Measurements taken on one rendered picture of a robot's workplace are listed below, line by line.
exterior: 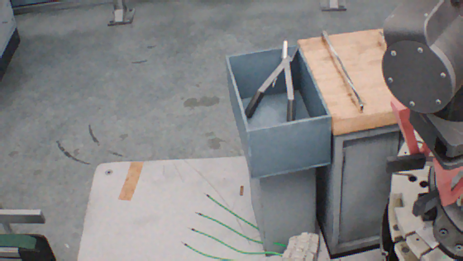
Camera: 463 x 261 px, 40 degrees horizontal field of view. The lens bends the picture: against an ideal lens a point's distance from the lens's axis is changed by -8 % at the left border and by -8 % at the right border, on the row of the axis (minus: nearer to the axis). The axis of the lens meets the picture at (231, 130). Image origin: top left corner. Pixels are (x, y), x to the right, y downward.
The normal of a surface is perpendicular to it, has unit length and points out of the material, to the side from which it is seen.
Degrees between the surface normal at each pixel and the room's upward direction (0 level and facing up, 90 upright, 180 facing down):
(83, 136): 0
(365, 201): 90
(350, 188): 90
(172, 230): 0
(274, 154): 90
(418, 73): 88
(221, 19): 0
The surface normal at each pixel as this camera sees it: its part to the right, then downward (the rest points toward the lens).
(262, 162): 0.17, 0.64
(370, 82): -0.09, -0.75
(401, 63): -0.63, 0.52
